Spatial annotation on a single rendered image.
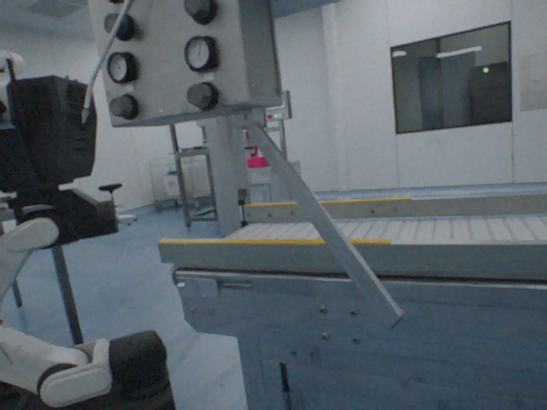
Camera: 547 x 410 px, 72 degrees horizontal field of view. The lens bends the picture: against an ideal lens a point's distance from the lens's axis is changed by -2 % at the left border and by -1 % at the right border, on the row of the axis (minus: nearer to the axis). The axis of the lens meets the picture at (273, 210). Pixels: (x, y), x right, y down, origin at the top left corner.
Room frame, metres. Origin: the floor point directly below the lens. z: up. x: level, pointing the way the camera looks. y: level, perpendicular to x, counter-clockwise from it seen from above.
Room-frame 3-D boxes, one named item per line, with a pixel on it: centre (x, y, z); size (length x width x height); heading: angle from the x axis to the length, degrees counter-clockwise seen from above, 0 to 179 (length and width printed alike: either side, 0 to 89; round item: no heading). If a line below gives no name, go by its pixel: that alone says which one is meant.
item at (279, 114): (3.51, -0.14, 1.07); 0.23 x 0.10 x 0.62; 60
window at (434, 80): (4.99, -2.40, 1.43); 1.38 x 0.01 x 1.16; 60
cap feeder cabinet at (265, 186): (3.49, 0.11, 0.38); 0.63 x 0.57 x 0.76; 60
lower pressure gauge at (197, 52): (0.46, 0.06, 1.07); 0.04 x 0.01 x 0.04; 65
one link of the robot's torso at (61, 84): (1.18, 0.68, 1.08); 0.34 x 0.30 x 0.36; 177
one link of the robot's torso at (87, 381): (1.18, 0.72, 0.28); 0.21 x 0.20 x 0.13; 110
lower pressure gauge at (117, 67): (0.52, 0.17, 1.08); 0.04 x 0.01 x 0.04; 65
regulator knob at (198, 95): (0.46, 0.07, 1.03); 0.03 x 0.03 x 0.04; 65
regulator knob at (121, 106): (0.51, 0.18, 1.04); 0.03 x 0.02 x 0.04; 65
